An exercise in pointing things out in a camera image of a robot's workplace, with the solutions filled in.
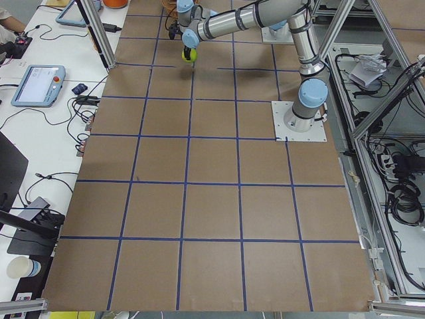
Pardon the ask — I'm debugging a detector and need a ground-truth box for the green apple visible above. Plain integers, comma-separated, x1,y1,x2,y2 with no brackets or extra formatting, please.
181,48,198,63

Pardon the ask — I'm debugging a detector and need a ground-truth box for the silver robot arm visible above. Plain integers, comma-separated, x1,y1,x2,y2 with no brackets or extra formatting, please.
268,20,289,37
169,1,328,133

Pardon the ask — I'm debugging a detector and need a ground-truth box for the wicker basket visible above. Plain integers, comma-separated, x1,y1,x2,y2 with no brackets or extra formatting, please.
161,0,177,18

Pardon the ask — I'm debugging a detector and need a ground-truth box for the black power adapter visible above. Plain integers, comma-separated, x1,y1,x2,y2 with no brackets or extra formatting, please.
102,23,122,33

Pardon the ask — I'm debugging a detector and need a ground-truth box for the orange bucket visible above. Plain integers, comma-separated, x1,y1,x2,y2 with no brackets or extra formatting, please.
103,0,128,9

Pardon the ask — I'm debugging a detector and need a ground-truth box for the small dark blue pouch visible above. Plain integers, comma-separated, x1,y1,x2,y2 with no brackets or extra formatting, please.
72,83,88,95

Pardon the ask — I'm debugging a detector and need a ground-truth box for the black usb hub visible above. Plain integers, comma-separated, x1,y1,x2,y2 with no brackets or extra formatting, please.
76,96,100,106

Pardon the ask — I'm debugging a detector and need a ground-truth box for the far blue teach pendant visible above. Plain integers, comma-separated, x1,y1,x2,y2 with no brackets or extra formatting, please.
55,1,86,27

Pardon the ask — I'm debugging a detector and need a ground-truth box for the blue teach pendant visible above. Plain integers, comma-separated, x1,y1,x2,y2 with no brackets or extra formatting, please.
11,64,66,108
55,1,86,27

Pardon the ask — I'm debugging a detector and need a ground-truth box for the near blue teach pendant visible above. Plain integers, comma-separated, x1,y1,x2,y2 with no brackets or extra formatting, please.
11,64,66,108

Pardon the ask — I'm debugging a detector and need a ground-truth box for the black monitor stand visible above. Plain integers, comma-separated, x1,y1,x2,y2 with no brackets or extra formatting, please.
1,134,64,256

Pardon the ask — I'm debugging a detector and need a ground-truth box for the white paper cup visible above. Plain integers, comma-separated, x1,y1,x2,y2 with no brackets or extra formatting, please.
6,256,42,279

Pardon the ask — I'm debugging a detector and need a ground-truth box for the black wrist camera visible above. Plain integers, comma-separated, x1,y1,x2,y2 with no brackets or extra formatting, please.
169,21,183,40

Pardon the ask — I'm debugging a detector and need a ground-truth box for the aluminium frame post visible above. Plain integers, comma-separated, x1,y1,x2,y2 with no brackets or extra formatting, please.
76,0,116,70

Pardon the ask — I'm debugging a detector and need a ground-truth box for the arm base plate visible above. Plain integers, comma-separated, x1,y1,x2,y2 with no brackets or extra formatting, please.
271,101,327,142
262,27,294,45

